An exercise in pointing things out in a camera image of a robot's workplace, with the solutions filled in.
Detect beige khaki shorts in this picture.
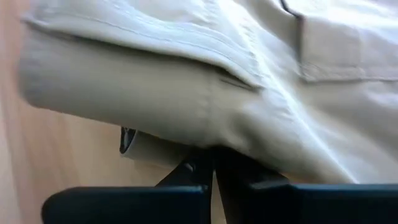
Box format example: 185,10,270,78
17,0,398,185

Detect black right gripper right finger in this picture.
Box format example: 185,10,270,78
214,146,398,224

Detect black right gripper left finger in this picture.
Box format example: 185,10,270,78
41,148,216,224

